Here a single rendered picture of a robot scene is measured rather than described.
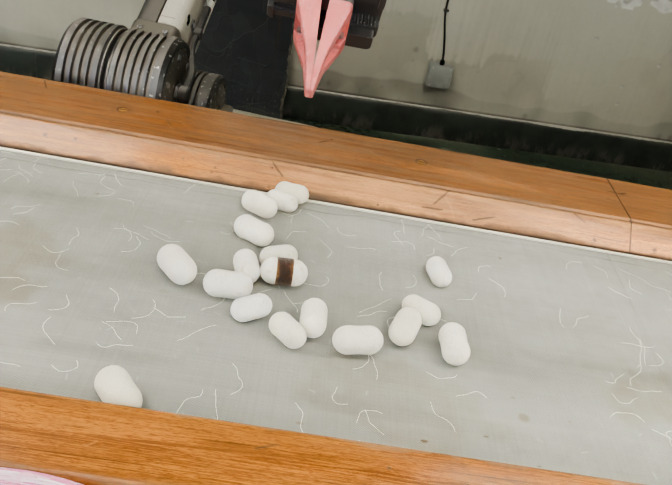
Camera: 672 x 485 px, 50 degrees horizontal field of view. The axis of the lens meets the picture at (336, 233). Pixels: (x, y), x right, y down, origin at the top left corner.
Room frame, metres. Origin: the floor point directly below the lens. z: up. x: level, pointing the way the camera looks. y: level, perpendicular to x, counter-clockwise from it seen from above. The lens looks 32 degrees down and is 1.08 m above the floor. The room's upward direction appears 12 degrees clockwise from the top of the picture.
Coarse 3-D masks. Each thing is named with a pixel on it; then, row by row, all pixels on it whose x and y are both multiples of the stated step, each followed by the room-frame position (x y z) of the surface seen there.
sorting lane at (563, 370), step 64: (0, 192) 0.50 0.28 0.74; (64, 192) 0.52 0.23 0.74; (128, 192) 0.54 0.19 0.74; (192, 192) 0.56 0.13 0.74; (0, 256) 0.41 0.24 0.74; (64, 256) 0.43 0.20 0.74; (128, 256) 0.45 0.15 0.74; (192, 256) 0.46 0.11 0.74; (320, 256) 0.50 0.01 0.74; (384, 256) 0.52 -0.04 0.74; (448, 256) 0.54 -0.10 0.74; (512, 256) 0.56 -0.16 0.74; (576, 256) 0.58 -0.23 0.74; (640, 256) 0.61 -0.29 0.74; (0, 320) 0.35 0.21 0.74; (64, 320) 0.36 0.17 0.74; (128, 320) 0.37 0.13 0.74; (192, 320) 0.39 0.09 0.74; (256, 320) 0.40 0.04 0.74; (384, 320) 0.43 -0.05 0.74; (448, 320) 0.45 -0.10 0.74; (512, 320) 0.46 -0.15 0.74; (576, 320) 0.48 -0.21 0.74; (640, 320) 0.50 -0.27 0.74; (0, 384) 0.30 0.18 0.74; (64, 384) 0.31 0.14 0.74; (192, 384) 0.33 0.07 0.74; (256, 384) 0.34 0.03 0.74; (320, 384) 0.35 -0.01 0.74; (384, 384) 0.36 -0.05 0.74; (448, 384) 0.38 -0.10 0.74; (512, 384) 0.39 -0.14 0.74; (576, 384) 0.40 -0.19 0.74; (640, 384) 0.42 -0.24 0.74; (448, 448) 0.32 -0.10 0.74; (512, 448) 0.33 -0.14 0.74; (576, 448) 0.34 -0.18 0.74; (640, 448) 0.35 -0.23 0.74
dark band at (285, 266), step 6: (282, 258) 0.45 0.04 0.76; (288, 258) 0.46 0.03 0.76; (282, 264) 0.45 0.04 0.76; (288, 264) 0.45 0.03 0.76; (282, 270) 0.44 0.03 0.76; (288, 270) 0.44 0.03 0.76; (276, 276) 0.44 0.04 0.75; (282, 276) 0.44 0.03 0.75; (288, 276) 0.44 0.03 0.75; (276, 282) 0.44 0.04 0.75; (282, 282) 0.44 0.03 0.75; (288, 282) 0.44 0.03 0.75
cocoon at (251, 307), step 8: (248, 296) 0.40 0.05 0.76; (256, 296) 0.41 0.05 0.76; (264, 296) 0.41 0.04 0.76; (232, 304) 0.40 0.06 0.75; (240, 304) 0.40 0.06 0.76; (248, 304) 0.40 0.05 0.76; (256, 304) 0.40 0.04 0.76; (264, 304) 0.40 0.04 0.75; (232, 312) 0.39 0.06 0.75; (240, 312) 0.39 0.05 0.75; (248, 312) 0.39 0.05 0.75; (256, 312) 0.40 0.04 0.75; (264, 312) 0.40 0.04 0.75; (240, 320) 0.39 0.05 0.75; (248, 320) 0.39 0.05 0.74
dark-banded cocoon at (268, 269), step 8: (264, 264) 0.45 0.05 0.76; (272, 264) 0.45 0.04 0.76; (296, 264) 0.45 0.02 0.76; (304, 264) 0.46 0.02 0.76; (264, 272) 0.44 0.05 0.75; (272, 272) 0.44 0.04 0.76; (296, 272) 0.45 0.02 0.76; (304, 272) 0.45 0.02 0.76; (264, 280) 0.44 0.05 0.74; (272, 280) 0.44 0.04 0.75; (296, 280) 0.44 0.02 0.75; (304, 280) 0.45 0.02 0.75
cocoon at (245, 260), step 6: (240, 252) 0.46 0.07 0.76; (246, 252) 0.46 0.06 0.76; (252, 252) 0.46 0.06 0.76; (234, 258) 0.45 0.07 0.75; (240, 258) 0.45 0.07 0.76; (246, 258) 0.45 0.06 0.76; (252, 258) 0.45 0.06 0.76; (234, 264) 0.45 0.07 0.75; (240, 264) 0.44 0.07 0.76; (246, 264) 0.44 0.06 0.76; (252, 264) 0.44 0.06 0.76; (258, 264) 0.45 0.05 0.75; (240, 270) 0.44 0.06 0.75; (246, 270) 0.44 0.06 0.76; (252, 270) 0.44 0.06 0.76; (258, 270) 0.44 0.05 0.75; (252, 276) 0.44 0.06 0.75; (258, 276) 0.44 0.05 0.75
